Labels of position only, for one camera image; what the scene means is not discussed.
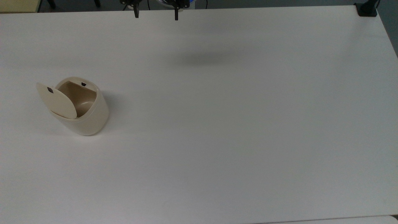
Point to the black chair leg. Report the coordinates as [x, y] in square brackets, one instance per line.
[51, 3]
[97, 3]

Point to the cream trash bin with lid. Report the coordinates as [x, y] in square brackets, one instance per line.
[90, 119]

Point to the black table clamp mount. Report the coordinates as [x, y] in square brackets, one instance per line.
[367, 9]

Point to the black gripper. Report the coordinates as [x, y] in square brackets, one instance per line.
[182, 2]

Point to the white adjacent table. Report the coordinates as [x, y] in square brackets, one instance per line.
[342, 220]

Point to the yellow wooden furniture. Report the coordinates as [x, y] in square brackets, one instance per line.
[18, 5]

